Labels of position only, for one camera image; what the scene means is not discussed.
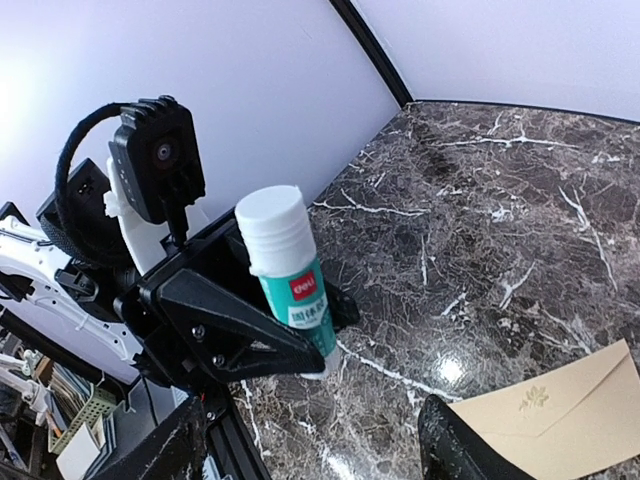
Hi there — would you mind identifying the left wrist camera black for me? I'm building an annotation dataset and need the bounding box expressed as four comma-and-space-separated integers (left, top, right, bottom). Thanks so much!
109, 95, 205, 224

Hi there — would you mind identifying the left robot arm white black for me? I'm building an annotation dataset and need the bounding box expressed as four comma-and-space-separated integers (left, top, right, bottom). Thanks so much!
1, 96, 360, 393

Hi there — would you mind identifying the green glue stick white cap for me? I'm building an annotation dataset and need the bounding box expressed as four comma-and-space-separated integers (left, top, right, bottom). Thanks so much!
234, 185, 341, 380

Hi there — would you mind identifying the brown paper envelope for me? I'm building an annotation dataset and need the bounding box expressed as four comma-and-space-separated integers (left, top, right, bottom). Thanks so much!
451, 340, 639, 479

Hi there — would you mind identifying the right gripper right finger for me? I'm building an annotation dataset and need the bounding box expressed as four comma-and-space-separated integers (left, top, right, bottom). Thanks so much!
418, 395, 508, 479

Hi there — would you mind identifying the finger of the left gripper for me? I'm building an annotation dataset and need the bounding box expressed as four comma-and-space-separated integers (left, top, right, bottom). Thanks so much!
324, 280, 361, 330

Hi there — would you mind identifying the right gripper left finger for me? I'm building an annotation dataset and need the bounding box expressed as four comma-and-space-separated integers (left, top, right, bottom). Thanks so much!
93, 396, 206, 479

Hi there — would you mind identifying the black front rail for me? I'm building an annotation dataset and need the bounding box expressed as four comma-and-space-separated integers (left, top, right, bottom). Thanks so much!
202, 383, 271, 480

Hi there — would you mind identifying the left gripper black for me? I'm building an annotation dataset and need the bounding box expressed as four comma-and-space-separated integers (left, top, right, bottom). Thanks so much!
114, 215, 325, 388

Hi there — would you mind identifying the left black frame post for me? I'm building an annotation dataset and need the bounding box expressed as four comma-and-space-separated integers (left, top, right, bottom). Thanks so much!
329, 0, 414, 108

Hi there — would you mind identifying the green plastic basket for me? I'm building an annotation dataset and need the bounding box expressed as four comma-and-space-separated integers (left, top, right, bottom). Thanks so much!
48, 385, 117, 455

